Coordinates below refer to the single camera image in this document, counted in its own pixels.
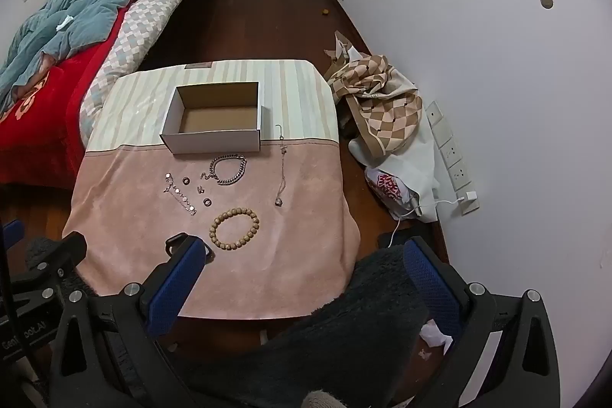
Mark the white cloth bag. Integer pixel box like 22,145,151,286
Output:
348,68,441,223

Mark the silver charm bracelet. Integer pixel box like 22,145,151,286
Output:
163,171,198,216

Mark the grey white checkered sheet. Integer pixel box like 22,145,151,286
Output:
79,0,212,148

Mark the brown checkered cloth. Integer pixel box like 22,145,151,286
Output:
324,30,425,156

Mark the white cardboard box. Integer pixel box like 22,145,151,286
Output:
159,81,263,156

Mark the silver chain bracelet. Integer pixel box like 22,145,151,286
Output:
201,154,248,187

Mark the red printed plastic bag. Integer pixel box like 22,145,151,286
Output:
365,166,422,218

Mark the bed with red blanket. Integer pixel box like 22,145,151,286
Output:
0,0,192,189

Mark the blue-grey quilt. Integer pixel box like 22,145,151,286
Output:
0,0,220,115

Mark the white charger cable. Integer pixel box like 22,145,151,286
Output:
387,197,466,249

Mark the wooden bead bracelet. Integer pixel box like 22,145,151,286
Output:
209,208,260,251

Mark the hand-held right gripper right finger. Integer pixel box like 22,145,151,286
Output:
404,236,562,408

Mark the crumpled white paper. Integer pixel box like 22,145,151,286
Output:
419,320,454,349

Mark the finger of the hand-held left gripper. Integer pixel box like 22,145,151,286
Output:
10,232,89,308
0,219,26,260

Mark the white wall socket row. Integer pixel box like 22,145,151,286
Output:
425,101,482,216

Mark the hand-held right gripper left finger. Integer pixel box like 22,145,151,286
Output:
48,235,213,408

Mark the pink striped tablecloth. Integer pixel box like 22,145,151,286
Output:
62,59,361,322

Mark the thin pendant necklace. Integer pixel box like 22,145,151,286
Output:
273,124,290,207

